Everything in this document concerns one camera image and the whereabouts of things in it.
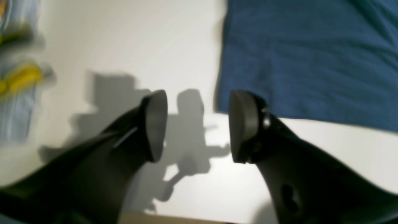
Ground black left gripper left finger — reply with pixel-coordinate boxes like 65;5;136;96
1;90;168;224

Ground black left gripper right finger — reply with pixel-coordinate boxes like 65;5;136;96
229;90;398;224

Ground dark blue T-shirt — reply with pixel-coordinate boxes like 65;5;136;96
215;0;398;132

